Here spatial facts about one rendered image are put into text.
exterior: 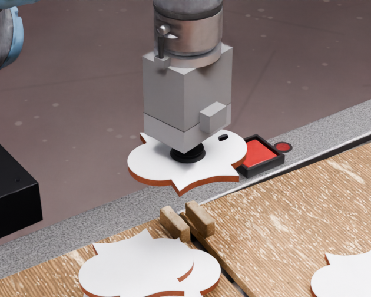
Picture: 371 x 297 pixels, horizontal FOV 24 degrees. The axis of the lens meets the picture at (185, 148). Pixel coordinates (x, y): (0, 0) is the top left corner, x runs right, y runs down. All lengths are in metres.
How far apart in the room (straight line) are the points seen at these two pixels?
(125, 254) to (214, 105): 0.25
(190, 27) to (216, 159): 0.19
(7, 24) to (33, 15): 2.66
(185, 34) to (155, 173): 0.18
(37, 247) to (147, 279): 0.23
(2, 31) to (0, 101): 2.04
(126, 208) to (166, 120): 0.35
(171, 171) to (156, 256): 0.15
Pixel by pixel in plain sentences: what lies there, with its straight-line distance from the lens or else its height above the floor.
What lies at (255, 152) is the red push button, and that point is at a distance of 1.40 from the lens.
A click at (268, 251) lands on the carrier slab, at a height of 0.94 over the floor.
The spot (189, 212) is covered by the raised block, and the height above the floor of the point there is 0.95.
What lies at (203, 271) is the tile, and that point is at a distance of 1.10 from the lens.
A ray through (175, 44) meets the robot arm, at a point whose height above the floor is 1.30.
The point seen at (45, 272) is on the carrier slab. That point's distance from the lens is 1.18.
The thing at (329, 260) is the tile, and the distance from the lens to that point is 1.18.
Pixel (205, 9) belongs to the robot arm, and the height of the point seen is 1.34.
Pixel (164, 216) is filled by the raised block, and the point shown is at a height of 0.96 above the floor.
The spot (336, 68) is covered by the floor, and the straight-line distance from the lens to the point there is 3.58.
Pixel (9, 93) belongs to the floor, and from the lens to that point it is 3.42.
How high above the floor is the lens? 1.73
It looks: 35 degrees down
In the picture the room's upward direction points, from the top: straight up
